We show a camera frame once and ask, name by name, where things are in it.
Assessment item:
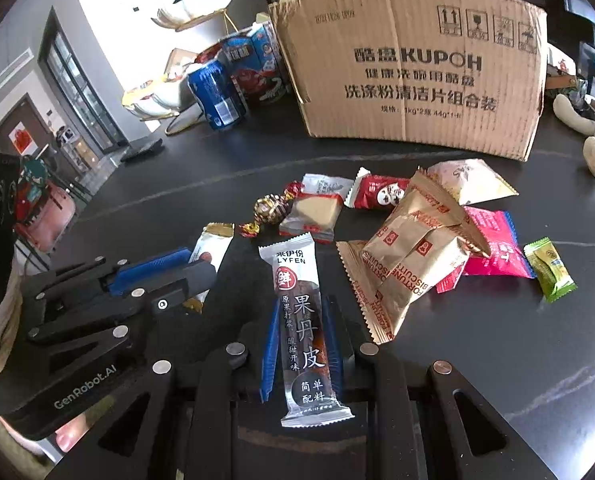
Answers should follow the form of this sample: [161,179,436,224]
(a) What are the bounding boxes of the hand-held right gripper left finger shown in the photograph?
[45,304,279,480]

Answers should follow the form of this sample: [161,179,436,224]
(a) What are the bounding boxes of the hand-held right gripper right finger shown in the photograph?
[325,294,558,480]

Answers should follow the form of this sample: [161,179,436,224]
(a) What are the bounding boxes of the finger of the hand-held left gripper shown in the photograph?
[20,246,192,311]
[26,260,218,348]

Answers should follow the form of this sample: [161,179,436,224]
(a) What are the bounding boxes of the white gold snack packet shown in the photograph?
[182,222,236,316]

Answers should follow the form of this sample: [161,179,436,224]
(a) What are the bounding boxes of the long clear fruit bar packet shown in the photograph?
[258,232,355,428]

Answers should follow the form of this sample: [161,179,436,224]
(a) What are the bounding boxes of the brown biscuit packet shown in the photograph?
[336,240,418,346]
[361,212,471,323]
[385,169,493,261]

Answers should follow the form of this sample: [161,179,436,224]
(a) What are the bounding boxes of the gold foil candy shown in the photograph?
[240,182,303,238]

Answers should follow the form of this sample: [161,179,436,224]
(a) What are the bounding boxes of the small red packet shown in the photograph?
[435,260,468,294]

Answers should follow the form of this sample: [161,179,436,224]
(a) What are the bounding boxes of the clear tan cake packet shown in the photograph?
[279,192,343,244]

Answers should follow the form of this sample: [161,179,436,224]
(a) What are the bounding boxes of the red white snack packet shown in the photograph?
[345,166,413,216]

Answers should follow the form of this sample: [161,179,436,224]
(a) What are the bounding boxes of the small white candy packet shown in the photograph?
[300,173,355,208]

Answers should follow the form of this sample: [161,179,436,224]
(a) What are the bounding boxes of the pink snack packet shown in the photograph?
[457,205,535,279]

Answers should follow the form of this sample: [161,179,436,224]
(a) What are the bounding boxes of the green candy packet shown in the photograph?
[523,236,578,303]

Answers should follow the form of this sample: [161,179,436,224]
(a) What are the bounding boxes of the brown cardboard box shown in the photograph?
[268,0,549,162]

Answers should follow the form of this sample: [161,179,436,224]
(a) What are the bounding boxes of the person's left hand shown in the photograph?
[0,409,94,462]

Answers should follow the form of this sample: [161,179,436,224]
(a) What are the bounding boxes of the small black device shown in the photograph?
[120,140,163,163]

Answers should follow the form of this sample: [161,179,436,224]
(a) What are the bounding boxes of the blue drink can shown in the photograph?
[186,58,248,132]

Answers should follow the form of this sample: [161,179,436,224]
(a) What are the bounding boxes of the blue snack carton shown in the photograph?
[222,35,293,108]

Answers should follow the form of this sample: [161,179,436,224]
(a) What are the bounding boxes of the glass door with dark frame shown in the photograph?
[38,7,128,152]

